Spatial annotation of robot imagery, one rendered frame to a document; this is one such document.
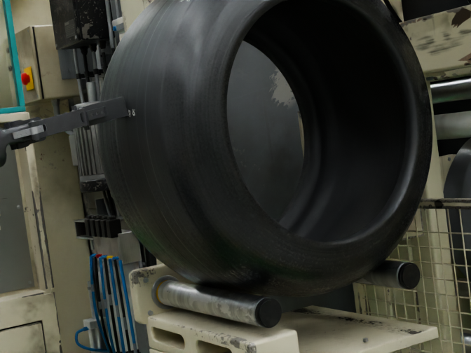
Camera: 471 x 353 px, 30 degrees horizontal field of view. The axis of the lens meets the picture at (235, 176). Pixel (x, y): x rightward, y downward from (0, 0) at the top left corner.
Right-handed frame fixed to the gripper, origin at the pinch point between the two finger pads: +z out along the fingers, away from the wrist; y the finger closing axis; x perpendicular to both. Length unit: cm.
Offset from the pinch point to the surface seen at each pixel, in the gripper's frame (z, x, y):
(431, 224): 75, 42, 19
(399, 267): 38, 37, -11
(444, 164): 105, 36, 43
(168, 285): 11.0, 32.8, 18.3
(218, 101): 11.8, 2.7, -13.4
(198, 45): 11.8, -5.9, -11.8
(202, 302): 9.9, 34.1, 4.3
